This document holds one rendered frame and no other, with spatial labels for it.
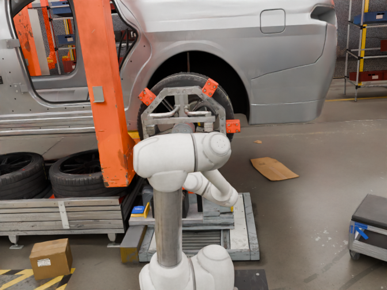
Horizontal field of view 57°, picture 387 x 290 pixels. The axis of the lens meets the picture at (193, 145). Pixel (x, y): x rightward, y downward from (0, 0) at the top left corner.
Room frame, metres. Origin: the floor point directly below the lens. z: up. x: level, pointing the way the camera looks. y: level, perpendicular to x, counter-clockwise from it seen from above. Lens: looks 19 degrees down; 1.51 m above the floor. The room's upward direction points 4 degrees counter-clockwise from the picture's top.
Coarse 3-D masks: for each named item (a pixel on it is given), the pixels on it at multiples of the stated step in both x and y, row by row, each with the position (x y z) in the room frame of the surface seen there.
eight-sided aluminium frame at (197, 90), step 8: (168, 88) 2.25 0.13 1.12; (176, 88) 2.25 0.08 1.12; (184, 88) 2.20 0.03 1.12; (192, 88) 2.19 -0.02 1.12; (200, 88) 2.22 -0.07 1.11; (160, 96) 2.26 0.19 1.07; (200, 96) 2.19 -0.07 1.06; (152, 104) 2.22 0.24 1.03; (216, 104) 2.18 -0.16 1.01; (144, 112) 2.22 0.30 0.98; (224, 112) 2.17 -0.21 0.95; (224, 120) 2.18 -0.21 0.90; (144, 128) 2.23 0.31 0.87; (224, 128) 2.18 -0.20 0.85; (144, 136) 2.23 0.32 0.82
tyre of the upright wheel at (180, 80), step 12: (180, 72) 2.48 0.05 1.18; (192, 72) 2.47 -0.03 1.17; (156, 84) 2.43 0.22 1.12; (168, 84) 2.29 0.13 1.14; (180, 84) 2.28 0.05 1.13; (192, 84) 2.28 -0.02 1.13; (204, 84) 2.27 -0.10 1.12; (216, 96) 2.26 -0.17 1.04; (228, 96) 2.46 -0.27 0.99; (144, 108) 2.31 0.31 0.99; (228, 108) 2.26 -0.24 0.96
